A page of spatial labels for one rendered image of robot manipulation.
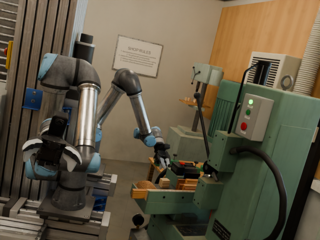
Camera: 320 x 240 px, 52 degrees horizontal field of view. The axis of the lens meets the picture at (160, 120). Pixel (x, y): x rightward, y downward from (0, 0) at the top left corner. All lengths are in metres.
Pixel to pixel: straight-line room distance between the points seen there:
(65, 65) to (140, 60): 3.20
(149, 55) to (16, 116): 3.10
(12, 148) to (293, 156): 1.25
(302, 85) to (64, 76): 2.18
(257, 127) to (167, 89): 3.52
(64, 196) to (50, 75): 0.52
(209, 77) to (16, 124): 2.64
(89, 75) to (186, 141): 2.68
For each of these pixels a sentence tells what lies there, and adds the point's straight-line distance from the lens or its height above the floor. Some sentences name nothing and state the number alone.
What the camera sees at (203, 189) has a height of 1.05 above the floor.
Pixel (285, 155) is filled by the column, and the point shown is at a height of 1.29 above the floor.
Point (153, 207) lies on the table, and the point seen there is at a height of 0.87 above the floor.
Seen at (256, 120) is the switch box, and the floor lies 1.40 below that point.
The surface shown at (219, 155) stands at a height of 1.21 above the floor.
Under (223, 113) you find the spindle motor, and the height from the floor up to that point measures 1.35.
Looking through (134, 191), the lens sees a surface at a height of 0.93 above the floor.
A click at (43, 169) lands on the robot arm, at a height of 1.09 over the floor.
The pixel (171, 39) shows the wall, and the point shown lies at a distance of 4.66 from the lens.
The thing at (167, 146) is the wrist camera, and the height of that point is 1.02.
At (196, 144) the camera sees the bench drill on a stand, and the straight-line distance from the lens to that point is 3.98.
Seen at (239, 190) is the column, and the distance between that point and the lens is 1.38.
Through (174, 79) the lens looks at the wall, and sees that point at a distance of 4.72.
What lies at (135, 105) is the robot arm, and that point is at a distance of 1.97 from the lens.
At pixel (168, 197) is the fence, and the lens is 1.57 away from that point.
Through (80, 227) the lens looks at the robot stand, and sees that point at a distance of 1.57.
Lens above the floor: 1.54
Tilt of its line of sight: 11 degrees down
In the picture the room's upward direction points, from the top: 13 degrees clockwise
